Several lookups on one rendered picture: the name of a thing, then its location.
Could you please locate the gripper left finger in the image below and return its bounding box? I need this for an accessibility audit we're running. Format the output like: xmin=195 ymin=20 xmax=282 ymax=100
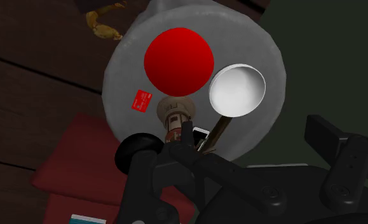
xmin=167 ymin=120 xmax=288 ymax=217

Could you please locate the beige and brown cylindrical object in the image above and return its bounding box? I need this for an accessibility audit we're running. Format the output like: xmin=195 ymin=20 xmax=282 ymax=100
xmin=156 ymin=95 xmax=197 ymax=144

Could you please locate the white bowl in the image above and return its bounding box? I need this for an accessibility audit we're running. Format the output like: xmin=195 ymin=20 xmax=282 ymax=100
xmin=208 ymin=63 xmax=267 ymax=118

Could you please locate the dark red cushion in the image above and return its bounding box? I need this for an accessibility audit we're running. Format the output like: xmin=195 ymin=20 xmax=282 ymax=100
xmin=31 ymin=111 xmax=198 ymax=224

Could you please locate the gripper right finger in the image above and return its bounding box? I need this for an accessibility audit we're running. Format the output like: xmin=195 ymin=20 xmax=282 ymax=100
xmin=304 ymin=114 xmax=368 ymax=216

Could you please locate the brown stick-shaped utensil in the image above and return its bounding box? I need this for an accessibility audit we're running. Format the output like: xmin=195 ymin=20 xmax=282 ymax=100
xmin=199 ymin=115 xmax=234 ymax=155

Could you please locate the grey round table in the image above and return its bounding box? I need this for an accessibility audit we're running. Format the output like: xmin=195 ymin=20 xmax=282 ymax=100
xmin=101 ymin=0 xmax=287 ymax=162

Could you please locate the teal and white book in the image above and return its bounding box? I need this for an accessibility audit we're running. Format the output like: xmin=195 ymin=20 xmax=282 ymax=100
xmin=70 ymin=213 xmax=107 ymax=224

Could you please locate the red card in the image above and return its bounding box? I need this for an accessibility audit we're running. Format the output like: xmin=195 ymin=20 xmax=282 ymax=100
xmin=131 ymin=89 xmax=153 ymax=114

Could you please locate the black phone with white frame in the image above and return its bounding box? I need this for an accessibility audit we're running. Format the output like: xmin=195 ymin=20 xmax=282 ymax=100
xmin=191 ymin=126 xmax=211 ymax=150

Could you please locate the red ball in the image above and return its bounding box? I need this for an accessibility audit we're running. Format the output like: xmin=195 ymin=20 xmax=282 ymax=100
xmin=143 ymin=27 xmax=215 ymax=97

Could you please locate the yellow curved object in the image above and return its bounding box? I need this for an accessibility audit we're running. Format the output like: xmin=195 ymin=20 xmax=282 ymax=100
xmin=85 ymin=1 xmax=125 ymax=41

